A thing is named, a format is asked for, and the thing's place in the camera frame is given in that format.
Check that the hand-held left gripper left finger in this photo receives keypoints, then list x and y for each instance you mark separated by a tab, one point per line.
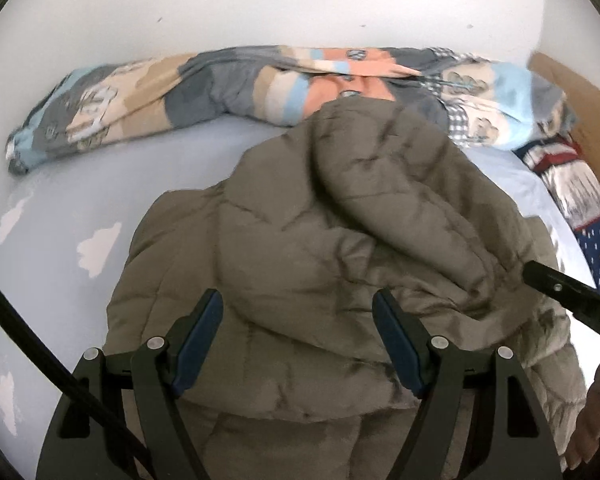
200	340

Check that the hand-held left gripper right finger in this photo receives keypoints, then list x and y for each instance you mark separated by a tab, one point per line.
397	345

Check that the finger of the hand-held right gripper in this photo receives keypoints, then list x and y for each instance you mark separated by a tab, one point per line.
560	290

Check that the olive puffer jacket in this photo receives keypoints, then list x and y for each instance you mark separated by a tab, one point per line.
330	210

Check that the person's right hand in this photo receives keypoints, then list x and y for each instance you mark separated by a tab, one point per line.
597	420

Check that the blue patterned pillow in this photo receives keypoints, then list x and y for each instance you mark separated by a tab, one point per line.
575	185

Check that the wooden headboard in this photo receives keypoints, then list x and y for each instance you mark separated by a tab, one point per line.
590	110

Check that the light blue cloud-print bed sheet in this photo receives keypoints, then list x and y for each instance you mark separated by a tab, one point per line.
80	200

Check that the patchwork cartoon quilt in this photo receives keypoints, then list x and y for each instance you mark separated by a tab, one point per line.
205	85

